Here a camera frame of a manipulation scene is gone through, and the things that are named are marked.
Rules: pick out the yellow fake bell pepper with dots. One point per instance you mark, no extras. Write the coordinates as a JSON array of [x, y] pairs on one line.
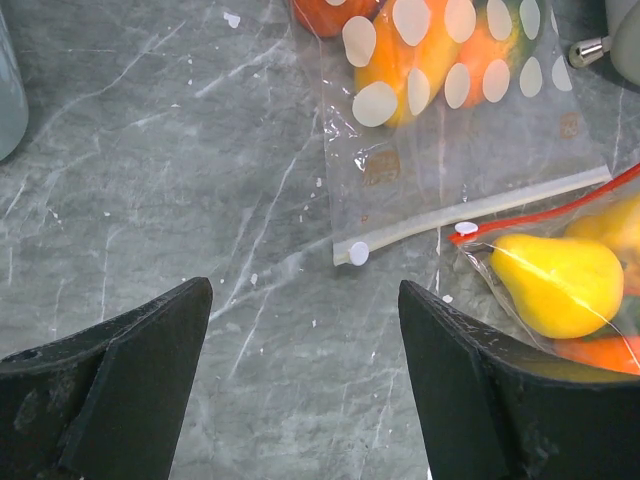
[[617, 227]]

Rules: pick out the round mini drawer cabinet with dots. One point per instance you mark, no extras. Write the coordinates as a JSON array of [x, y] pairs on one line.
[[621, 41]]

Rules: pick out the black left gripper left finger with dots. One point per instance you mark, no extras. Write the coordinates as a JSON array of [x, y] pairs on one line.
[[107, 402]]

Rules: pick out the polka dot zip bag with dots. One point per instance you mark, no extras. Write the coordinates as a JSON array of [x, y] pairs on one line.
[[435, 112]]

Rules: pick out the teal plastic basket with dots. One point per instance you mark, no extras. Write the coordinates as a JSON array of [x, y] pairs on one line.
[[14, 110]]

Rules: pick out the yellow fake pear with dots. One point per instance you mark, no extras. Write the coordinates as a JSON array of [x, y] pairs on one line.
[[563, 288]]

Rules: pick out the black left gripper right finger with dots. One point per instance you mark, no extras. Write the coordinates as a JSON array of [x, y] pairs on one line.
[[493, 407]]

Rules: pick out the clear red-zip bag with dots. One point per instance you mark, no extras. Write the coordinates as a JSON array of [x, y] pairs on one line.
[[475, 241]]

